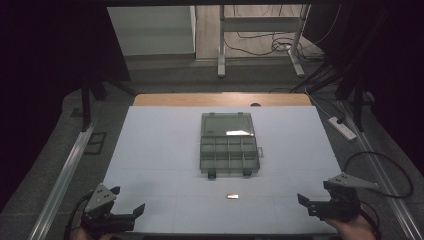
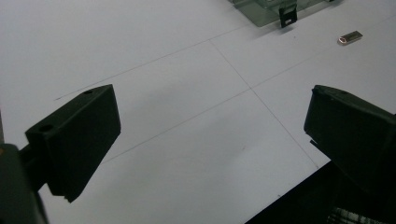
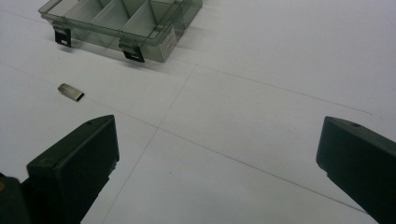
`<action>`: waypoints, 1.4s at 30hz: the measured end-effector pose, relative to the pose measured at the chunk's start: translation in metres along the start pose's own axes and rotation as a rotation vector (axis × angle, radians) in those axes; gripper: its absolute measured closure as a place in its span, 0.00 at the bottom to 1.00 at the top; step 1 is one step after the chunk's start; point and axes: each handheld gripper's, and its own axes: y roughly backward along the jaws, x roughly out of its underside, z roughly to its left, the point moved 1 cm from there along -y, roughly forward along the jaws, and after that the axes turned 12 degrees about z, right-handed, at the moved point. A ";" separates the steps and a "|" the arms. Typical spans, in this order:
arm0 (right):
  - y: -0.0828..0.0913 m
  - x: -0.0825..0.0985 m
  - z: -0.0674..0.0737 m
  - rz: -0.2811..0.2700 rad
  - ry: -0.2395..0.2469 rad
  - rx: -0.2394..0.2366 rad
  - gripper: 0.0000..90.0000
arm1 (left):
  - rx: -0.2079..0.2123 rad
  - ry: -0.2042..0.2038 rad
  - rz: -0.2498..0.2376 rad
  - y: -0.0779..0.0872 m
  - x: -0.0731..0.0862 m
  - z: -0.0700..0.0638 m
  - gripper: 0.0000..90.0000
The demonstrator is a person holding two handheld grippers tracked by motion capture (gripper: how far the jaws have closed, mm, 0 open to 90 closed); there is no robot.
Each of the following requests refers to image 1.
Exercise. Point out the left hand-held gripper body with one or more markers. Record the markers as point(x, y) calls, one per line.
point(100, 200)

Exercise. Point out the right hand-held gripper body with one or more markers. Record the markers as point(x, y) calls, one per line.
point(343, 203)

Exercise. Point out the small shiny metal piece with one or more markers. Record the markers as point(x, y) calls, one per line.
point(232, 196)

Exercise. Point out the clear grey plastic compartment box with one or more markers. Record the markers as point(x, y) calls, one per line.
point(230, 156)

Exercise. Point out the person's right hand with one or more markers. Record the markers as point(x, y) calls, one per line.
point(355, 230)

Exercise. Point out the person's left hand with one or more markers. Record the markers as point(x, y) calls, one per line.
point(83, 236)

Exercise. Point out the dark floor plate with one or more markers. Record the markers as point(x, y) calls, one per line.
point(95, 143)

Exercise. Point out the white table cover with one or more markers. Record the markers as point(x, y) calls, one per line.
point(160, 150)

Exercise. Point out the white power strip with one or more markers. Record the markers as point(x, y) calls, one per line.
point(343, 130)

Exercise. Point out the black metal stand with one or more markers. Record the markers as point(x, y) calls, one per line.
point(86, 106)
point(358, 110)

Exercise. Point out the dark curtain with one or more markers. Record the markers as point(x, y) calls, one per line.
point(40, 83)
point(396, 66)

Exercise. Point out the white cabinet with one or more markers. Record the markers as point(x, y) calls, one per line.
point(150, 30)

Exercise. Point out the aluminium rail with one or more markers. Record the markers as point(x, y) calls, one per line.
point(383, 176)
point(63, 180)

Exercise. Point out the white desk frame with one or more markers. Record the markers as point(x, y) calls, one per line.
point(260, 24)

